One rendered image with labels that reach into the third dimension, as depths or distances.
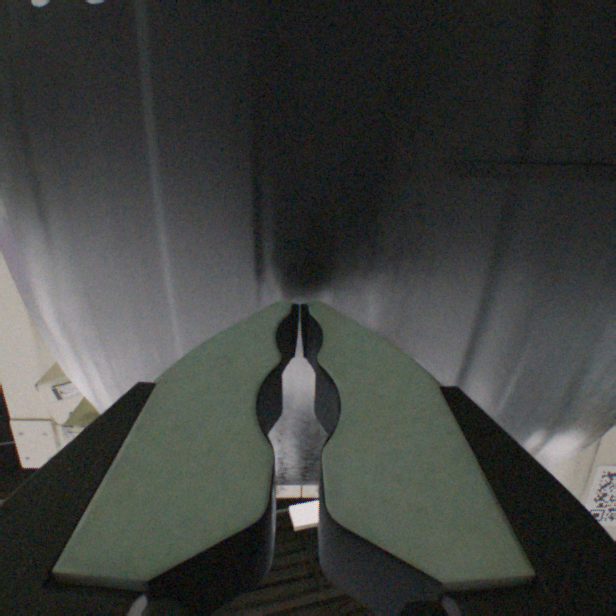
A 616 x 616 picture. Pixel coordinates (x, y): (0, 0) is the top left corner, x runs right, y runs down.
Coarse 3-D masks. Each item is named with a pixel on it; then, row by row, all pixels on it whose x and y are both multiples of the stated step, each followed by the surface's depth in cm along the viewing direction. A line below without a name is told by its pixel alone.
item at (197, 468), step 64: (256, 320) 11; (192, 384) 9; (256, 384) 9; (128, 448) 8; (192, 448) 8; (256, 448) 8; (128, 512) 7; (192, 512) 7; (256, 512) 7; (64, 576) 6; (128, 576) 6; (192, 576) 6; (256, 576) 7
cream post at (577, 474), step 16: (608, 432) 42; (592, 448) 42; (608, 448) 42; (560, 464) 44; (576, 464) 43; (592, 464) 43; (608, 464) 43; (560, 480) 45; (576, 480) 44; (592, 480) 44; (576, 496) 45; (608, 528) 46
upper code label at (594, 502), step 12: (600, 468) 43; (612, 468) 43; (600, 480) 44; (612, 480) 44; (600, 492) 44; (612, 492) 44; (588, 504) 45; (600, 504) 45; (612, 504) 45; (600, 516) 46; (612, 516) 46
